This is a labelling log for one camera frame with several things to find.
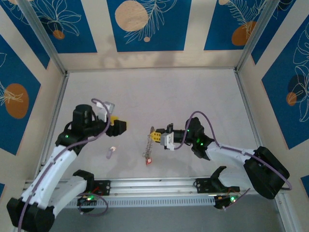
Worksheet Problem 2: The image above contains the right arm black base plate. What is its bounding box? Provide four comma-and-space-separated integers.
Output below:
195, 177, 239, 194

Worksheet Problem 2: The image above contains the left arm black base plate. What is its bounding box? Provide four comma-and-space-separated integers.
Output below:
91, 180, 112, 196

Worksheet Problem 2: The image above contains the aluminium frame post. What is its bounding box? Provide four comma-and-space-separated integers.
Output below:
16, 0, 68, 75
235, 0, 282, 73

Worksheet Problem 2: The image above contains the right aluminium frame post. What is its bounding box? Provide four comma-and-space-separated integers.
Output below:
235, 0, 282, 73

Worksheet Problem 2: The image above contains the right controller board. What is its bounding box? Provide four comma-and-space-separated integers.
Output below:
213, 193, 242, 210

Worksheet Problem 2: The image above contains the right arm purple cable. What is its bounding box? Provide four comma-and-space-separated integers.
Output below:
175, 111, 293, 210

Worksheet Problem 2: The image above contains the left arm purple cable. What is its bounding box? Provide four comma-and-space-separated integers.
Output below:
17, 98, 112, 232

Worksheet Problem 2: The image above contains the controller board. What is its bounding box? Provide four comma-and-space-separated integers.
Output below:
213, 193, 242, 210
77, 193, 98, 207

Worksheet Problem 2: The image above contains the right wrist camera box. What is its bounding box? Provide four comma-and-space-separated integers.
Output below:
160, 131, 178, 151

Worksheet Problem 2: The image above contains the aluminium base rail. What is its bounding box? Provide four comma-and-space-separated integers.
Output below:
20, 175, 278, 200

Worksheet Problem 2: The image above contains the left aluminium frame post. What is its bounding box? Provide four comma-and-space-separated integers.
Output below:
16, 0, 68, 75

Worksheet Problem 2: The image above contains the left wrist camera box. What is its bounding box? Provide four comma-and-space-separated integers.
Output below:
93, 101, 114, 123

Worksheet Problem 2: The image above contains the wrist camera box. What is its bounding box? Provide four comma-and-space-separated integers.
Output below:
160, 131, 178, 151
93, 101, 114, 123

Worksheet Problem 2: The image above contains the aluminium side rail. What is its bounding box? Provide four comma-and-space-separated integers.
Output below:
234, 70, 265, 150
38, 72, 70, 176

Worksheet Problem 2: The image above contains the right aluminium side rail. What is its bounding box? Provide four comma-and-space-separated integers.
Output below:
234, 70, 265, 150

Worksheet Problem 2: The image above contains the grey slotted cable duct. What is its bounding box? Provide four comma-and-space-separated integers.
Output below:
65, 196, 215, 209

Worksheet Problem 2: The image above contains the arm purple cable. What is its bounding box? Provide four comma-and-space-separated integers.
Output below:
175, 111, 293, 210
17, 98, 112, 232

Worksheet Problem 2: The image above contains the left controller board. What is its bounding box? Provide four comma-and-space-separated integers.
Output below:
77, 193, 98, 207

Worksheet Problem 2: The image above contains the steel key ring disc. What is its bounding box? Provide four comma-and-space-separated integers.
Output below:
141, 125, 156, 160

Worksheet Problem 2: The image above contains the left aluminium side rail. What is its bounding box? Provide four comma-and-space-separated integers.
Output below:
38, 72, 70, 176

